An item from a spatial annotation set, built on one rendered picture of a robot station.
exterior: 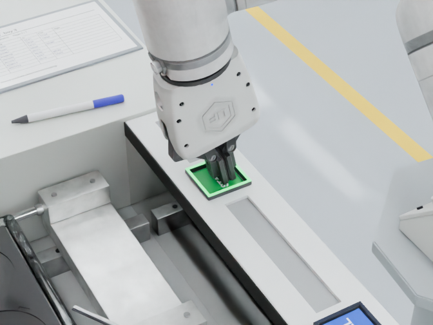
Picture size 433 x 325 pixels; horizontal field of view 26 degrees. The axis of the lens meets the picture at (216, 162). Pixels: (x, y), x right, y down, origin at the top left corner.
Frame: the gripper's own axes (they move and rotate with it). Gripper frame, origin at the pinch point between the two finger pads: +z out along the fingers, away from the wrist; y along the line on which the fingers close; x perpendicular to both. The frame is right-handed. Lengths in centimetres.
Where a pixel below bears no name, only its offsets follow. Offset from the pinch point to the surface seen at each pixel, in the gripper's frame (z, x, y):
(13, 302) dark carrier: 2.7, -0.7, -27.0
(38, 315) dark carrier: 3.0, -3.8, -25.3
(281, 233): 2.4, -10.9, 0.7
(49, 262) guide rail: 9.2, 8.0, -21.3
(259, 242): 2.3, -10.6, -1.9
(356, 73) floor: 120, 118, 93
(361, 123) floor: 117, 96, 80
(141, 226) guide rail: 11.7, 8.0, -9.4
